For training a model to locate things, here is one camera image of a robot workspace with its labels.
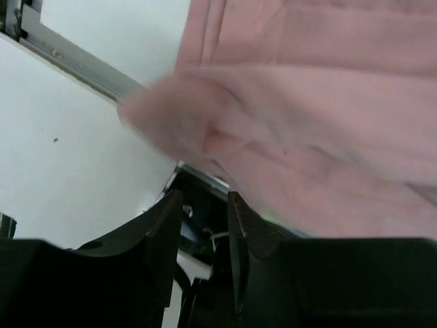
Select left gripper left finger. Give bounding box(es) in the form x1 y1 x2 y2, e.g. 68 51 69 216
1 191 183 327

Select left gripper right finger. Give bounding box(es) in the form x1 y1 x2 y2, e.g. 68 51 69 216
227 192 436 327

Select pink trousers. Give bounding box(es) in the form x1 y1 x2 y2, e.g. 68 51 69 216
118 1 436 238

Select aluminium front rail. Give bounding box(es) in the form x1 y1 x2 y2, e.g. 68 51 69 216
0 0 311 240

